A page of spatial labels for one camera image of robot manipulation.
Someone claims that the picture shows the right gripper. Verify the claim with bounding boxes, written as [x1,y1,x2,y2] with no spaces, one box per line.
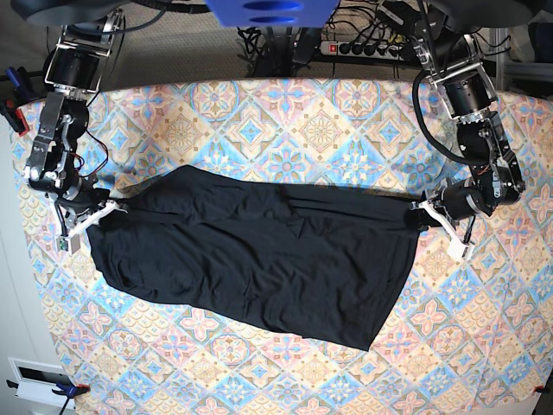
[54,188,128,255]

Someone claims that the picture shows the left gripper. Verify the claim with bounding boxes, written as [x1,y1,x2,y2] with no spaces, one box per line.
[410,190,476,261]

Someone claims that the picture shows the black t-shirt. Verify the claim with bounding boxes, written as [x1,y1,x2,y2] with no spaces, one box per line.
[87,165,424,350]

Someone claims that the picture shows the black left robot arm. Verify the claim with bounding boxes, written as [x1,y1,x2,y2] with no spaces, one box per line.
[410,1,543,260]

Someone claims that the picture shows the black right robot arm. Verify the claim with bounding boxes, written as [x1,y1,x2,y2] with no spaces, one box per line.
[11,1,130,254]

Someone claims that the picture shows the patterned colourful tablecloth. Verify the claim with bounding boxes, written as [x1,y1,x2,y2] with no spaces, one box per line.
[16,80,552,414]

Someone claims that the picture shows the red table clamp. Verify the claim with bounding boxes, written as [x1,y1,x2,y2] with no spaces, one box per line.
[0,99,29,137]

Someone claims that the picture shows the white power strip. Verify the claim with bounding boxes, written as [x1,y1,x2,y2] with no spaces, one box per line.
[319,41,403,61]

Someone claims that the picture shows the white wall outlet box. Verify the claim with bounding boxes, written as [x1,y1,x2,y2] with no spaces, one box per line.
[8,357,72,408]

